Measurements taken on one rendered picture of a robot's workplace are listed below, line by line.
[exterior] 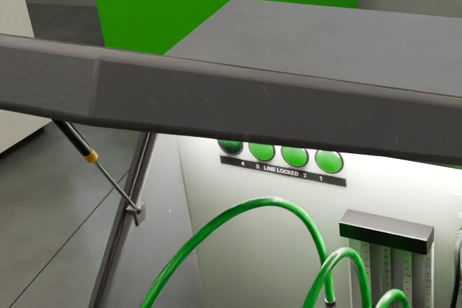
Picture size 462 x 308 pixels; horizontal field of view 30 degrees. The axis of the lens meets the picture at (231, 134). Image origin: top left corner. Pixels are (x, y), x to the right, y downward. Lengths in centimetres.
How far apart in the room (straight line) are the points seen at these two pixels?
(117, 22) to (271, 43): 282
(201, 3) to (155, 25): 31
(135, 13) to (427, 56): 289
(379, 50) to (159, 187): 44
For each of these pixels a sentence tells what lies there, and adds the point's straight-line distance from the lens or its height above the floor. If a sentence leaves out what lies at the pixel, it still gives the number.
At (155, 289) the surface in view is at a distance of 116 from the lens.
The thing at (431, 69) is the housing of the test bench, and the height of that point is 150.
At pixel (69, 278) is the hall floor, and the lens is 350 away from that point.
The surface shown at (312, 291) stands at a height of 138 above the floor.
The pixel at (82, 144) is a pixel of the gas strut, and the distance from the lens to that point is 130.
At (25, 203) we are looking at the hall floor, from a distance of 402.
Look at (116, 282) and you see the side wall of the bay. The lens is 145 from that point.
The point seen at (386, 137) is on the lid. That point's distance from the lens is 46.
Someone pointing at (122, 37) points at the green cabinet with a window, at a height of 45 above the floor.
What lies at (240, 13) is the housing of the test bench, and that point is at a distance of 164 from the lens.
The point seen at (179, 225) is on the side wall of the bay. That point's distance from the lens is 158.
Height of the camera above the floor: 212
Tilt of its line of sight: 30 degrees down
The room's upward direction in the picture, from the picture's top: 8 degrees counter-clockwise
